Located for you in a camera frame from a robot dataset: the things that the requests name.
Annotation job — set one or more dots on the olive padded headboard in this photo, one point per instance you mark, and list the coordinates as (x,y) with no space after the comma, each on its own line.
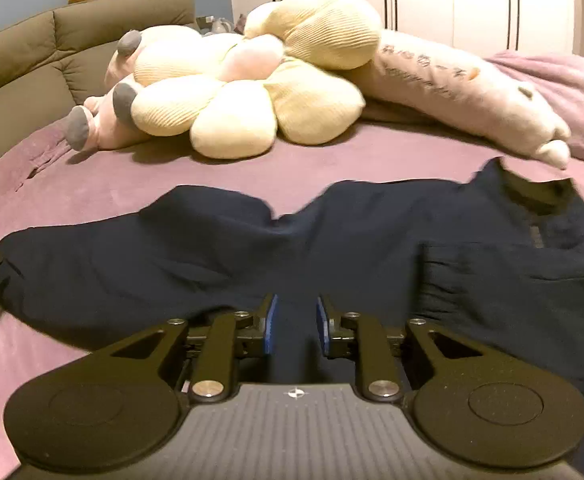
(32,55)

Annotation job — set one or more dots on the navy blue garment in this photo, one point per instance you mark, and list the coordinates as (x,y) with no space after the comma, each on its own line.
(172,250)

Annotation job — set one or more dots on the grey bedside clutter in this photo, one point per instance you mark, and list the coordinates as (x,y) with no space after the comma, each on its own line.
(217,25)

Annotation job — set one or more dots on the bed with purple sheet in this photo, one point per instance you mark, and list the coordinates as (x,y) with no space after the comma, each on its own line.
(122,170)

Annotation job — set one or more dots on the pink plush with grey hooves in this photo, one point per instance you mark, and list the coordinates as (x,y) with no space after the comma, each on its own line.
(107,130)

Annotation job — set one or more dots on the purple pillow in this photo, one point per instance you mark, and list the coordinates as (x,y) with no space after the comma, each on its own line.
(571,90)

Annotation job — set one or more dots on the cream flower-shaped cushion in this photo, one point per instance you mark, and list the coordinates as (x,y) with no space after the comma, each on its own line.
(312,105)

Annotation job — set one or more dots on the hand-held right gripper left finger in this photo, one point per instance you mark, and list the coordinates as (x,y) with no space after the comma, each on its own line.
(269,325)

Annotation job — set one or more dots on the white wardrobe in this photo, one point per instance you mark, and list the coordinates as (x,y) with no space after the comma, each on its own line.
(446,0)

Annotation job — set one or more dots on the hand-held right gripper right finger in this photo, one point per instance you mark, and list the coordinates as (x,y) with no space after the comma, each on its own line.
(323,325)

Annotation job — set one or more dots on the long pale pink plush pillow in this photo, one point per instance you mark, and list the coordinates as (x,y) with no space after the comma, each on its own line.
(451,90)

